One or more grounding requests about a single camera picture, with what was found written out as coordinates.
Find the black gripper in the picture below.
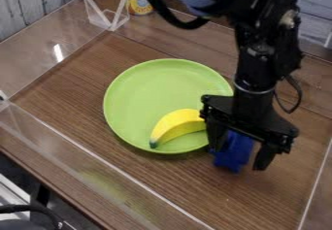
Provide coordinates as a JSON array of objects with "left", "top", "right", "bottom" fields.
[{"left": 199, "top": 95, "right": 299, "bottom": 171}]

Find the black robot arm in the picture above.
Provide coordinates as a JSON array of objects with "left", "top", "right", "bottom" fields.
[{"left": 183, "top": 0, "right": 302, "bottom": 171}]

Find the green round plate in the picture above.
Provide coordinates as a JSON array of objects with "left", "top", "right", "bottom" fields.
[{"left": 103, "top": 58, "right": 232, "bottom": 154}]

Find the yellow toy banana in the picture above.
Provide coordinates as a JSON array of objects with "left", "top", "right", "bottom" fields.
[{"left": 148, "top": 109, "right": 206, "bottom": 148}]

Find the yellow labelled tin can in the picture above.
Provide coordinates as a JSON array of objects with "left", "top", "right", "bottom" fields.
[{"left": 127, "top": 0, "right": 152, "bottom": 16}]

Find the black cable loop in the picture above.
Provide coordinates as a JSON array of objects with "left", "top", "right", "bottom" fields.
[{"left": 271, "top": 75, "right": 303, "bottom": 115}]

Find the clear acrylic front wall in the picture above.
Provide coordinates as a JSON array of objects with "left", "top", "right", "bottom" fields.
[{"left": 0, "top": 101, "right": 214, "bottom": 230}]

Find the clear acrylic corner bracket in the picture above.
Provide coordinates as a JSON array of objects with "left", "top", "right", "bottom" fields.
[{"left": 83, "top": 0, "right": 129, "bottom": 32}]

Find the black curved cable bottom-left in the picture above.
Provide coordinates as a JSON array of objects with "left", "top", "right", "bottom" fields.
[{"left": 0, "top": 203, "right": 62, "bottom": 230}]

